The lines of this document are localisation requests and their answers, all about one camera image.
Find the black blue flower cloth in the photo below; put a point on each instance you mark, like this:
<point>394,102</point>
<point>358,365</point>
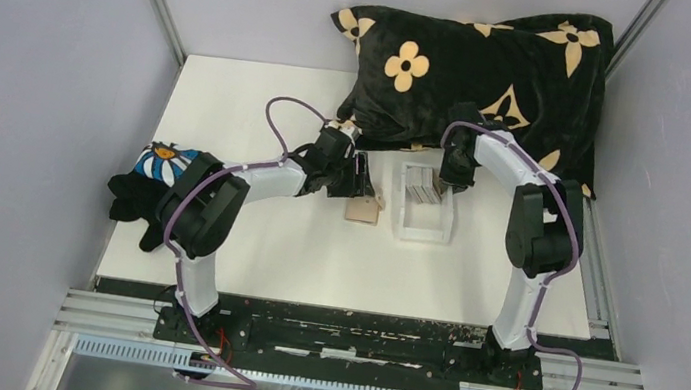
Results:
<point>136,194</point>

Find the black floral pillow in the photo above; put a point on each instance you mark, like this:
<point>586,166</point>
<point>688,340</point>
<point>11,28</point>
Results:
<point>543,77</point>

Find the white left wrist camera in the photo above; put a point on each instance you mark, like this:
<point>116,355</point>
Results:
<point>349,129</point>

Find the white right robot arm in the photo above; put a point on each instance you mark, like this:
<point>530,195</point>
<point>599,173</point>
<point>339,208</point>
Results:
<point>543,238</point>

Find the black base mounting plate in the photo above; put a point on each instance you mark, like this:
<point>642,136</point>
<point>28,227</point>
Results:
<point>302,349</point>

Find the clear plastic card box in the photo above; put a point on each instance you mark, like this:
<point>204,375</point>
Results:
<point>427,223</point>

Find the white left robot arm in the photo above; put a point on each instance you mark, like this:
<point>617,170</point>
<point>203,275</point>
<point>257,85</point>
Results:
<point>199,210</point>

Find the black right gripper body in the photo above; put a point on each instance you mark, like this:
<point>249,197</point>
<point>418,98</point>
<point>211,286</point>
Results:
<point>457,169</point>

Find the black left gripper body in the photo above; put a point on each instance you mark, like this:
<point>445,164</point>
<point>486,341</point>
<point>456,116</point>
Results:
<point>342,180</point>

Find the slotted cable duct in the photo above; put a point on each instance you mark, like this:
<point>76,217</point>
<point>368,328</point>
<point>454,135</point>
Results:
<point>190,361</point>

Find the beige leather card holder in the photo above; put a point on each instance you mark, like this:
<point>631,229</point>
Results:
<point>364,210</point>

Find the stack of cards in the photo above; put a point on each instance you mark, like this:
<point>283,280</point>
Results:
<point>421,185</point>

